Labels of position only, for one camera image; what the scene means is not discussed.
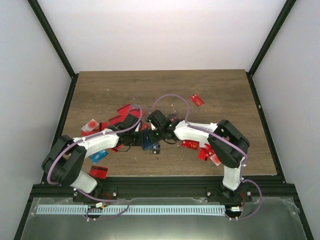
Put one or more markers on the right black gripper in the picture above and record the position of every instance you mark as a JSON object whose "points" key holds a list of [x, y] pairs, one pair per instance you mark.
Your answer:
{"points": [[153, 137]]}

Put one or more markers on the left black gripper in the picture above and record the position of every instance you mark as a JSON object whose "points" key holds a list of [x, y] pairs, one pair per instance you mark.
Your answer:
{"points": [[139, 143]]}

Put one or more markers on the navy blue card holder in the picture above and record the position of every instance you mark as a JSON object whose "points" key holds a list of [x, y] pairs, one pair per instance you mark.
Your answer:
{"points": [[154, 148]]}

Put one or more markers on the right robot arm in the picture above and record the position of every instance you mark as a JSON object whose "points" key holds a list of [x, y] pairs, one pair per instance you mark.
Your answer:
{"points": [[223, 138]]}

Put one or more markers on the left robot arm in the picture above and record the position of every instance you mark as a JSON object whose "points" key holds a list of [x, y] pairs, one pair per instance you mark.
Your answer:
{"points": [[63, 164]]}

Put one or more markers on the black card upper centre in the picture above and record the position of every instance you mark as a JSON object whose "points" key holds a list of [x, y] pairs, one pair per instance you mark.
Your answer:
{"points": [[172, 116]]}

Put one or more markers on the red striped card top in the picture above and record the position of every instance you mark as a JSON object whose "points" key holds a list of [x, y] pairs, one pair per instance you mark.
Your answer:
{"points": [[124, 109]]}

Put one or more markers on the red VIP card right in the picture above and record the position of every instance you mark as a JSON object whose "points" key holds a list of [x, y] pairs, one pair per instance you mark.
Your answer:
{"points": [[190, 144]]}

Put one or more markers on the blue card left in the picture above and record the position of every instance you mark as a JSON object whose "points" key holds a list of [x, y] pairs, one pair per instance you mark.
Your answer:
{"points": [[96, 157]]}

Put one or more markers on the white red dot card left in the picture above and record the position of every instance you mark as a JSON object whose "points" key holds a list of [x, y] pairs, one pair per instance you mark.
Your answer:
{"points": [[90, 126]]}

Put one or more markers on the white red dot card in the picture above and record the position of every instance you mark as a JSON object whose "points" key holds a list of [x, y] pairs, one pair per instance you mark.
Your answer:
{"points": [[215, 160], [90, 126]]}

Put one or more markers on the red card front left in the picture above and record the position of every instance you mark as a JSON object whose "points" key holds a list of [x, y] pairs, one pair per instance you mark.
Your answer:
{"points": [[98, 172]]}

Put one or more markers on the white slotted cable duct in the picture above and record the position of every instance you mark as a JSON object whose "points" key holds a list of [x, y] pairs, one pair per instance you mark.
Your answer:
{"points": [[199, 210]]}

